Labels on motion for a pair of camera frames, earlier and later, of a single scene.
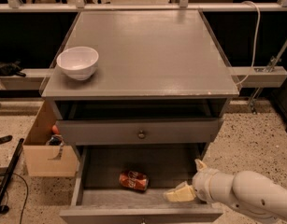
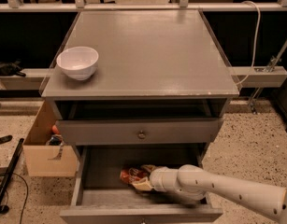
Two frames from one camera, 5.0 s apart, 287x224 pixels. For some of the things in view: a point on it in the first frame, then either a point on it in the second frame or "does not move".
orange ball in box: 55,130 does not move
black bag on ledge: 1,69 does not move
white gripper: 201,182 → 156,178
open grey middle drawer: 125,184 does not move
